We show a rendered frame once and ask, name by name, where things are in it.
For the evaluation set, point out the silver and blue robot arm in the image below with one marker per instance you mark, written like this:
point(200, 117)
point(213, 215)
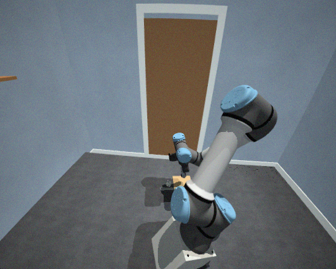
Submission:
point(247, 117)

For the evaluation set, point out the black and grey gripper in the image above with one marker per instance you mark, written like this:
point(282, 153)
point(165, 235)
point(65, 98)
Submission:
point(184, 168)

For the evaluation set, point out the peach flat square mat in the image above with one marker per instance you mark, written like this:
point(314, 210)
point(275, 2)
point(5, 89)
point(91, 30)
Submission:
point(179, 181)

